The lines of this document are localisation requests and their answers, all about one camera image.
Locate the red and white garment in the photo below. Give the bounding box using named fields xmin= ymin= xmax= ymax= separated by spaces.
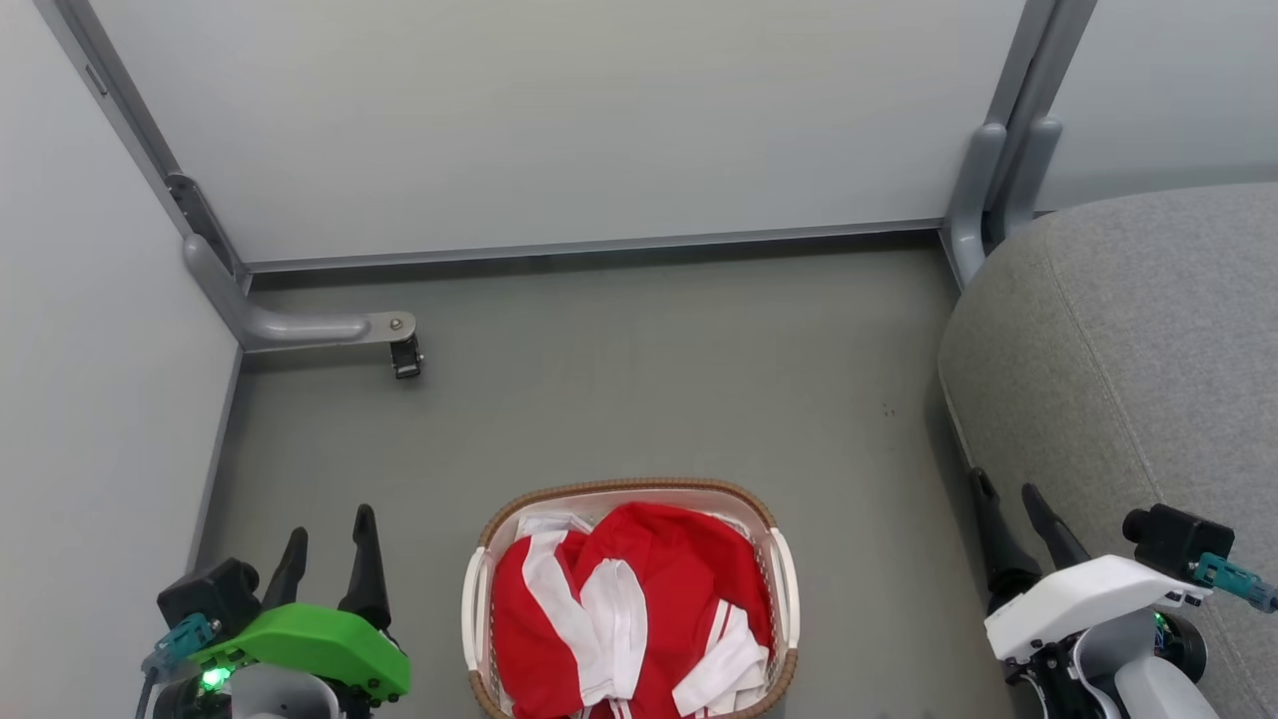
xmin=491 ymin=501 xmax=776 ymax=719

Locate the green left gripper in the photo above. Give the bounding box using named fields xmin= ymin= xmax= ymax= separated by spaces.
xmin=193 ymin=504 xmax=411 ymax=701

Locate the white laundry basket brown rim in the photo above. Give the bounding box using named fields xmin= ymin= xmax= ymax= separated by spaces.
xmin=461 ymin=477 xmax=801 ymax=719

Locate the grey partition corner post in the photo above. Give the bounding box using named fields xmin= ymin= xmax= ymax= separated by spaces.
xmin=35 ymin=0 xmax=251 ymax=291

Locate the grey metal partition foot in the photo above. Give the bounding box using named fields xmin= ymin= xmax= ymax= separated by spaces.
xmin=182 ymin=235 xmax=417 ymax=354

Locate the left arm cable teal plug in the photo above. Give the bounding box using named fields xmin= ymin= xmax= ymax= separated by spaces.
xmin=135 ymin=613 xmax=219 ymax=719

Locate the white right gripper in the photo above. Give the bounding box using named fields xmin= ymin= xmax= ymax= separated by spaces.
xmin=968 ymin=467 xmax=1215 ymax=662

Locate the grey upholstered seat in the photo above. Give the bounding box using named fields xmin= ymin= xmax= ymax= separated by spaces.
xmin=937 ymin=183 xmax=1278 ymax=719

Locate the grey partition double post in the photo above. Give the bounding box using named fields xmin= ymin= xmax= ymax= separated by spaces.
xmin=983 ymin=0 xmax=1099 ymax=241

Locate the arm cable teal plug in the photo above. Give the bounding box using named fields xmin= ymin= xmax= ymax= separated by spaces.
xmin=135 ymin=613 xmax=219 ymax=719
xmin=1191 ymin=552 xmax=1278 ymax=614

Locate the right arm cable teal plug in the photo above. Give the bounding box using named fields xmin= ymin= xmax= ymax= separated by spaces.
xmin=1191 ymin=552 xmax=1278 ymax=614

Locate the grey partition bottom rail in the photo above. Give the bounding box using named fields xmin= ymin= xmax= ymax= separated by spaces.
xmin=245 ymin=220 xmax=945 ymax=274

